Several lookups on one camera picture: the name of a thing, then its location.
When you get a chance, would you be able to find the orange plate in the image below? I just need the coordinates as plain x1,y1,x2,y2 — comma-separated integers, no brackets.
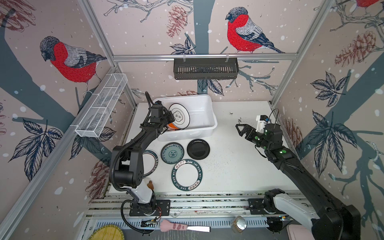
167,123,180,131

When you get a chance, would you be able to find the white plate black emblem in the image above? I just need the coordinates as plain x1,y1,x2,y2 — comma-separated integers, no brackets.
169,103,191,130

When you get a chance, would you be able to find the teal patterned small plate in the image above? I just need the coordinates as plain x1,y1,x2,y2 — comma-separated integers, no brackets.
161,142,185,165

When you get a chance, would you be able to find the green rim lettered plate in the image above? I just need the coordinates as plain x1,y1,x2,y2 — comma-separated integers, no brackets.
171,159,203,192

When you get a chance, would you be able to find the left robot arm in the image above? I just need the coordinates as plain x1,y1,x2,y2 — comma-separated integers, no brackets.
109,92,175,215

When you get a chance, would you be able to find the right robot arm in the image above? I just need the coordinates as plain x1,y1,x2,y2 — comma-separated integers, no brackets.
236,124,361,240

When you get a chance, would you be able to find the white plastic bin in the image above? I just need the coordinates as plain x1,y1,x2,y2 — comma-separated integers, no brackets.
155,95,218,142

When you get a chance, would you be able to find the black hanging shelf basket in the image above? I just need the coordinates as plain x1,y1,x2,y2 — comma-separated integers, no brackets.
174,58,239,80

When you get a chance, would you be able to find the brown white plush toy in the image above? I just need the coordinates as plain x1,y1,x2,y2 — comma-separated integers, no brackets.
147,181,154,191

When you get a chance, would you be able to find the pink tray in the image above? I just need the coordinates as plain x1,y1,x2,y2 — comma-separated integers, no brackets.
287,225,315,240

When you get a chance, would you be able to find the yellow woven mat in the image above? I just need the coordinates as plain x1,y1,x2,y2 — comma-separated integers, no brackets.
88,225,125,240

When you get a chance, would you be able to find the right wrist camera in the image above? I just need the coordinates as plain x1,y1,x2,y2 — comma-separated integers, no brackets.
256,115,269,133

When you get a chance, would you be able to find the white wire mesh basket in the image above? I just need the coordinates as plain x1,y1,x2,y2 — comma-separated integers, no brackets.
75,73,128,138

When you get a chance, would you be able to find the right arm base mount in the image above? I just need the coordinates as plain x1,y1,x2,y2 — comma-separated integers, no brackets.
247,198,269,215

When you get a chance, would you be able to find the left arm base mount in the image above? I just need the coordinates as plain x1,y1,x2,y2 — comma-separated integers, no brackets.
129,200,171,217

